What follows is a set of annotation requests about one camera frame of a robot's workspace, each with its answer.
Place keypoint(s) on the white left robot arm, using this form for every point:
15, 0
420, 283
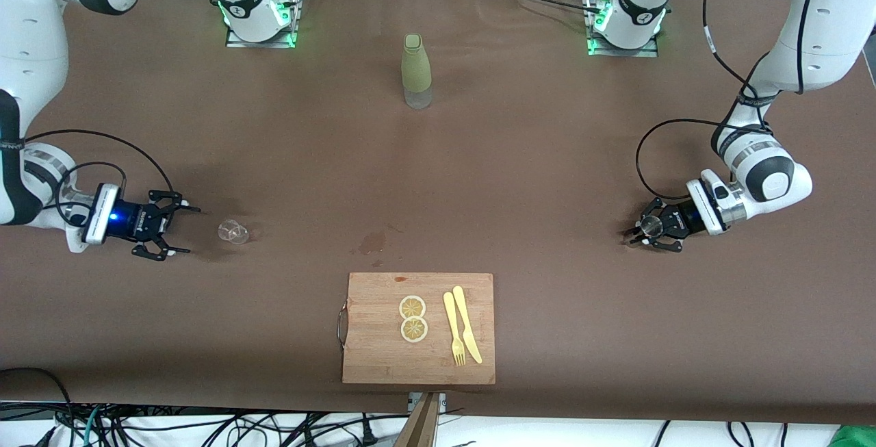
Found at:
814, 36

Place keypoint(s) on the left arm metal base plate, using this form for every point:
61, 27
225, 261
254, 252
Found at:
647, 52

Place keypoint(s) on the brown table cloth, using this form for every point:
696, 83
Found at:
547, 180

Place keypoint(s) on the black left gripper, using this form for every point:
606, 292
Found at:
679, 219

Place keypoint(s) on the small clear glass cup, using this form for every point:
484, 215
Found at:
234, 232

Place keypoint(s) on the green sleeved glass bottle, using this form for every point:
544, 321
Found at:
416, 67

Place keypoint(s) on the brown liquid spill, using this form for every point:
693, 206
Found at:
373, 243

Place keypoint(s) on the yellow plastic knife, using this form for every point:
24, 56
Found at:
465, 324

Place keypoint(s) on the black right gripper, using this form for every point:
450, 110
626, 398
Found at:
139, 220

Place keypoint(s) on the lemon slice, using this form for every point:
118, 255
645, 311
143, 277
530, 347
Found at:
414, 329
412, 307

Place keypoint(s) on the steel double jigger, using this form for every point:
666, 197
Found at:
651, 228

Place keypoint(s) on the green plastic object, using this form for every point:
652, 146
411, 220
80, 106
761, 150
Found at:
855, 437

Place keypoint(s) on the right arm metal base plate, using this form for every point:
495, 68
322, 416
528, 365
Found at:
236, 42

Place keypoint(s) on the wooden stand post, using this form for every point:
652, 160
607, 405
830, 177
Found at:
421, 426

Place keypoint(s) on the yellow plastic fork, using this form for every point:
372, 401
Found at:
452, 317

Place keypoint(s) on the wooden cutting board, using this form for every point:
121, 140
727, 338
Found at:
376, 351

